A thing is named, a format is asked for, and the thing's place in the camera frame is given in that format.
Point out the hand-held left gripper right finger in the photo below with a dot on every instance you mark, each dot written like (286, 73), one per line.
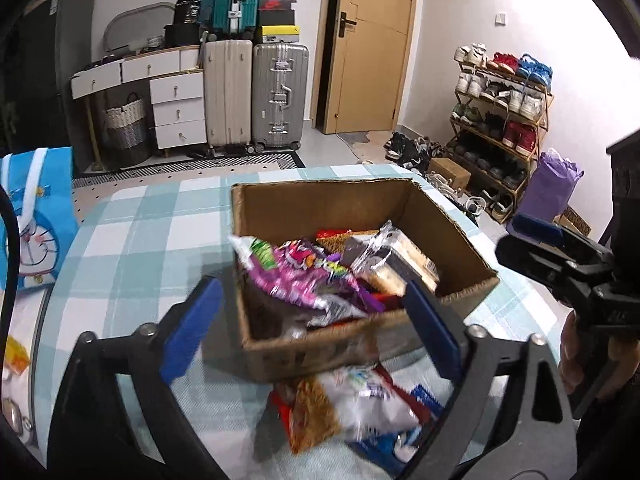
(435, 335)

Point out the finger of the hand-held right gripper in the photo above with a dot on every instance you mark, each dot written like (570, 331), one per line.
(537, 227)
(532, 260)

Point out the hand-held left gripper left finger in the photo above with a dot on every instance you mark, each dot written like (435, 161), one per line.
(190, 330)

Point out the red cookie packet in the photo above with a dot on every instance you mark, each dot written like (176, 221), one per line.
(385, 303)

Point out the tan wafer packet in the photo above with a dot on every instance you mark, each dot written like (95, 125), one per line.
(400, 270)

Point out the white and red snack packet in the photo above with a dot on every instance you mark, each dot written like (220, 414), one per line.
(370, 405)

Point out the purple snack packet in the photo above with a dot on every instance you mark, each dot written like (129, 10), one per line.
(300, 275)

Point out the blue snack packet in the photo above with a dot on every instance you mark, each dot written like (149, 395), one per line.
(390, 452)

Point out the orange snack packet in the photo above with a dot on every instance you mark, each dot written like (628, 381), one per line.
(315, 415)

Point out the small red packet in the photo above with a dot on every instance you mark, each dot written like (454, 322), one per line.
(330, 236)

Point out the brown cardboard box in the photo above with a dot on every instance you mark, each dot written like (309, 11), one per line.
(280, 210)

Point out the person's right hand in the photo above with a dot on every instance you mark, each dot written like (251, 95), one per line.
(570, 355)

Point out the printed cardboard box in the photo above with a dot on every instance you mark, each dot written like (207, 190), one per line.
(575, 220)

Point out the purple bag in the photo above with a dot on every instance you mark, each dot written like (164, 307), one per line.
(550, 190)

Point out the small cardboard box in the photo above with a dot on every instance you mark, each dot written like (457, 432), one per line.
(450, 172)

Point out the wooden shoe rack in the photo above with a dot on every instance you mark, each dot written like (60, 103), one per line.
(542, 110)

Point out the rows of assorted shoes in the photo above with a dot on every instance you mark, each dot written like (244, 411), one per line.
(500, 100)

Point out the pile of dark shoes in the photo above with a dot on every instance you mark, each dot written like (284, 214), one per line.
(410, 150)

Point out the patterned rug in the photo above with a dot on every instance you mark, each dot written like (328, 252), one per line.
(175, 170)

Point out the blue cartoon bag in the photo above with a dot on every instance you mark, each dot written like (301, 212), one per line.
(45, 220)

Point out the woven basket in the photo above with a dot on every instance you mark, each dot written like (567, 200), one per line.
(125, 130)

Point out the wooden door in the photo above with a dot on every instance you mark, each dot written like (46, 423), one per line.
(370, 60)

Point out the beige suitcase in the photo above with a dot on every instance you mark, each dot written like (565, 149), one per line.
(227, 95)

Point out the white drawer cabinet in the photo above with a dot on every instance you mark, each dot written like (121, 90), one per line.
(175, 90)

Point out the silver suitcase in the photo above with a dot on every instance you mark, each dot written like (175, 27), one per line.
(280, 95)

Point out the dark grey wardrobe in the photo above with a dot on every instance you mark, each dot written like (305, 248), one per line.
(50, 75)

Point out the black storage box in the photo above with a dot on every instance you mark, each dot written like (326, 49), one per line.
(182, 34)

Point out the yellow shoe box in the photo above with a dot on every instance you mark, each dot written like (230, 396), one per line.
(277, 34)

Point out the grey rounded panel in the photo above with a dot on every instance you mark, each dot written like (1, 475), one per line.
(135, 25)

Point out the black bag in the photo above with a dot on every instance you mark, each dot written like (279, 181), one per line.
(189, 7)

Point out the red shoe box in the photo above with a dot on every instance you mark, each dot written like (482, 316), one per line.
(276, 5)

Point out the white light switch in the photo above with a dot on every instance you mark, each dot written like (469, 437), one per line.
(500, 18)

